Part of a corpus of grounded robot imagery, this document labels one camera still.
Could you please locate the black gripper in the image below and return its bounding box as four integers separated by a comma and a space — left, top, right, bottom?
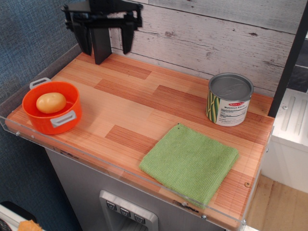
61, 0, 143, 55

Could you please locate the green cloth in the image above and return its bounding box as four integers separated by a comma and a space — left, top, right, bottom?
139, 124, 239, 208

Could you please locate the yellow toy potato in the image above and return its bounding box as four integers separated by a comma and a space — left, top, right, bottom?
36, 92, 66, 114

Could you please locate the orange toy pot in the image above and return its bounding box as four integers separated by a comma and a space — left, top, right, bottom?
22, 77, 82, 135

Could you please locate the toy corn can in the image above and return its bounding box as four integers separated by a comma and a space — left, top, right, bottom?
205, 73, 254, 127

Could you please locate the grey toy fridge cabinet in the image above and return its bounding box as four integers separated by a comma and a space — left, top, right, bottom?
46, 149, 223, 231

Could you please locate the clear acrylic table guard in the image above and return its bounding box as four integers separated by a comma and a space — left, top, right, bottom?
0, 118, 266, 231

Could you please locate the silver dispenser panel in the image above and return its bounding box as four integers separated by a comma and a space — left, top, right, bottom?
99, 190, 159, 231

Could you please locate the orange object bottom left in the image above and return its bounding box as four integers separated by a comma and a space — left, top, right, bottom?
17, 220, 43, 231

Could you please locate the white toy sink unit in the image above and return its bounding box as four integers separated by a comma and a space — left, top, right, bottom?
261, 89, 308, 193

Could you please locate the dark grey vertical post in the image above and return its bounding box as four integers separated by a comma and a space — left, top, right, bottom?
90, 28, 112, 65

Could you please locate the dark right vertical post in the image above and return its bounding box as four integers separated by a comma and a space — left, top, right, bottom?
268, 1, 308, 118

